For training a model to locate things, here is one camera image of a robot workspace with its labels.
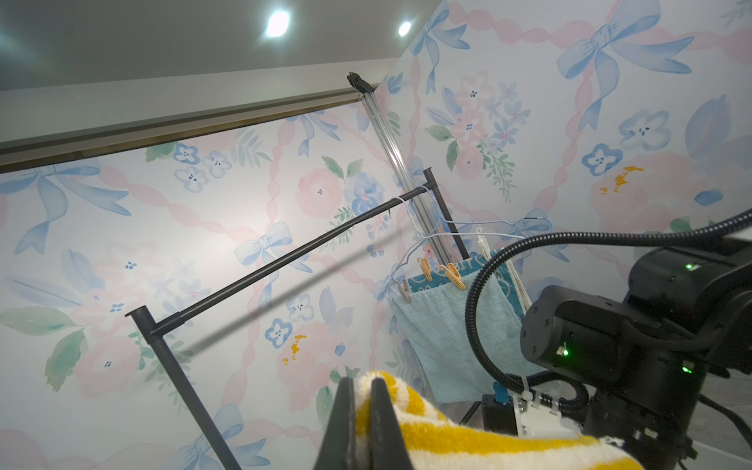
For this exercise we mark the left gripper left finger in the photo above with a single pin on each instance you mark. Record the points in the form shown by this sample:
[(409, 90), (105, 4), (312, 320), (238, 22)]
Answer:
[(338, 446)]

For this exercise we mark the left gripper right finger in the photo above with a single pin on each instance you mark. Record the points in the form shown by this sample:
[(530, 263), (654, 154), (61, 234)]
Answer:
[(387, 449)]

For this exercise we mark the yellow striped towel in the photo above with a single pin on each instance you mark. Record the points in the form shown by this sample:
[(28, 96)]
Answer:
[(433, 441)]

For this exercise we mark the light green towel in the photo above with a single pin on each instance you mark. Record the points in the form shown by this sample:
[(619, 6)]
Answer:
[(434, 323)]

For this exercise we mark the grey clothespin on towel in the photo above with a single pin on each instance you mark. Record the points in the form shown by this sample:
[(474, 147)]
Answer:
[(403, 291)]

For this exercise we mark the white clothespin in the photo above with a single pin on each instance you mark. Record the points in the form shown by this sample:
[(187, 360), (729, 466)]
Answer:
[(484, 247)]

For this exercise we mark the black clothes rack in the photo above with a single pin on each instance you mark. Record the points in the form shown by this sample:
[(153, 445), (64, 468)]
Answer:
[(154, 332)]

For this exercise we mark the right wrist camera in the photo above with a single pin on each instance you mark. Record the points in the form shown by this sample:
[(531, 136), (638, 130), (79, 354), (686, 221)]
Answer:
[(508, 414)]

